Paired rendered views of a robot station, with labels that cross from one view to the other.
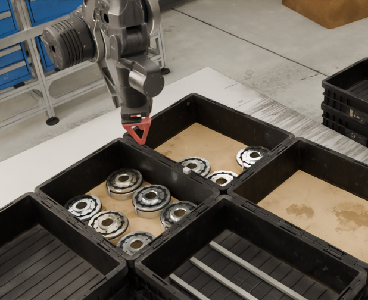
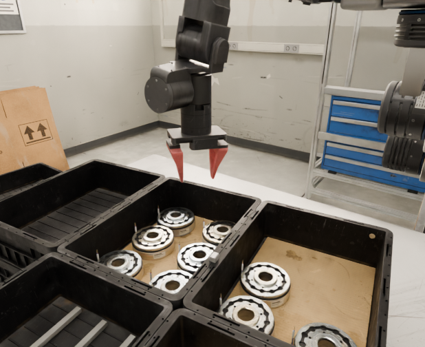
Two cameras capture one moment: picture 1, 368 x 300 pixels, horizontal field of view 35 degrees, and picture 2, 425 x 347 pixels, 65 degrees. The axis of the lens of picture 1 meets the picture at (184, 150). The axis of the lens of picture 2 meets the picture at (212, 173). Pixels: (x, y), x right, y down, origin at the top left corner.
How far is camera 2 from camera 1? 122 cm
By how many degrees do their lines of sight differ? 59
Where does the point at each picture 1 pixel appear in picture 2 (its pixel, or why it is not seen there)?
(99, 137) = not seen: hidden behind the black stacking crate
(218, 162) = (304, 311)
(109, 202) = (198, 235)
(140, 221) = (171, 264)
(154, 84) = (157, 95)
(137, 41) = (192, 43)
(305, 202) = not seen: outside the picture
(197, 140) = (338, 278)
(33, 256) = not seen: hidden behind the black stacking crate
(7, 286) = (91, 211)
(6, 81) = (404, 182)
